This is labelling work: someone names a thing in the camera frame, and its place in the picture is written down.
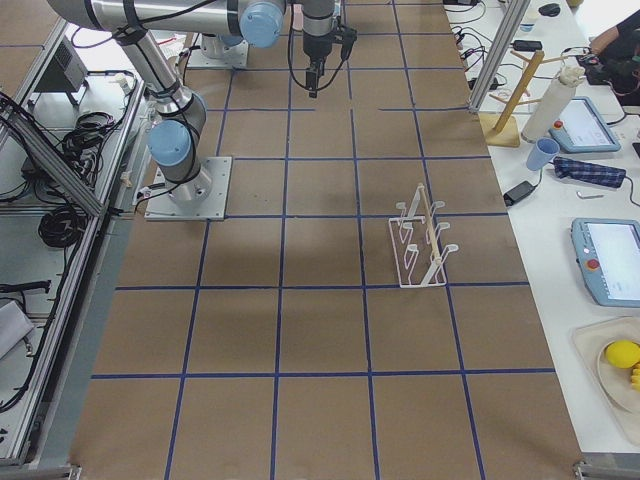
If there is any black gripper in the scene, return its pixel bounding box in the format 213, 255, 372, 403
303, 31, 334, 98

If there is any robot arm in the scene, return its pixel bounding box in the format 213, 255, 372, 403
200, 34, 249, 67
49, 1, 357, 202

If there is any blue cup on desk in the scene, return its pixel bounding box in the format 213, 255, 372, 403
525, 137, 560, 171

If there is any wooden mug tree stand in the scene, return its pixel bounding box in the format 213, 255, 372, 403
479, 49, 566, 148

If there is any black power adapter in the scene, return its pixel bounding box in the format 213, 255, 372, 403
503, 181, 537, 207

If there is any beige water bottle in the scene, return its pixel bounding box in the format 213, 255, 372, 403
521, 66, 585, 143

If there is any blue teach pendant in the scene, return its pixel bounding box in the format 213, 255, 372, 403
571, 218, 639, 308
548, 96, 621, 153

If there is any yellow lemon toy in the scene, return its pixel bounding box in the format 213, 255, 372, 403
604, 340, 640, 369

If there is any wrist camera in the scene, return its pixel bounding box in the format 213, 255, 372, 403
333, 19, 358, 62

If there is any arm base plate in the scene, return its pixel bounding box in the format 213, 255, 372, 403
144, 157, 233, 221
186, 36, 249, 70

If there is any white wire cup rack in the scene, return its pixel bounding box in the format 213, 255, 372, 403
387, 183, 459, 289

